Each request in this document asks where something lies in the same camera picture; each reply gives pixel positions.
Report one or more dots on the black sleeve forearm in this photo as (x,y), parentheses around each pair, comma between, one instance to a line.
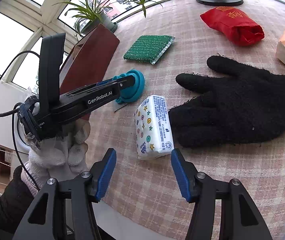
(15,201)

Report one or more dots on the left hand white glove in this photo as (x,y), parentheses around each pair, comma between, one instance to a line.
(61,157)

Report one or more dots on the green scouring pad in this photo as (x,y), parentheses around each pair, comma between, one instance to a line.
(149,48)

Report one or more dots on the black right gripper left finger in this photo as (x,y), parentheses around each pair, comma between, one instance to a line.
(64,209)

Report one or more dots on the teal silicone funnel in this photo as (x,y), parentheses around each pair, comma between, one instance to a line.
(131,92)

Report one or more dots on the red fabric bag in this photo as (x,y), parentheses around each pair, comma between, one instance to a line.
(235,24)

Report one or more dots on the black knit glove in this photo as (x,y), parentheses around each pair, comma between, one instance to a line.
(247,105)

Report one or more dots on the potted spider plant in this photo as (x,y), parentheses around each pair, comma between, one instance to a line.
(84,15)

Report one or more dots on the patterned tissue pack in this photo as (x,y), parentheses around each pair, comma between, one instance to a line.
(152,129)

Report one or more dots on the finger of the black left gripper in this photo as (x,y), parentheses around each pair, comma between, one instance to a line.
(123,81)

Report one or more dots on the maroon cardboard box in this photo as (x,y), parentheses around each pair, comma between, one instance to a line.
(86,66)

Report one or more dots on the checkered tablecloth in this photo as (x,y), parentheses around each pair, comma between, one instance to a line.
(160,194)

